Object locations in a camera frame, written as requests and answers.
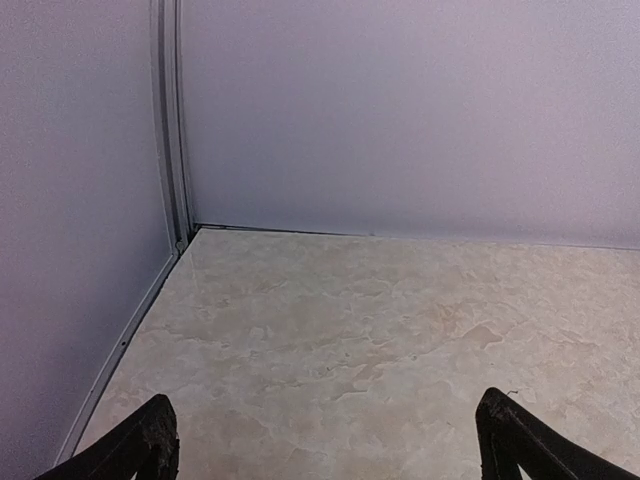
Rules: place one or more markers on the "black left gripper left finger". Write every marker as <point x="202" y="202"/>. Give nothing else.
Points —
<point x="143" y="446"/>

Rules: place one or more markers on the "grey corner post left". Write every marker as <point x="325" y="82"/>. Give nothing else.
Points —
<point x="167" y="106"/>

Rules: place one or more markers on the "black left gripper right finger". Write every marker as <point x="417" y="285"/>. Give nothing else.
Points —
<point x="513" y="442"/>

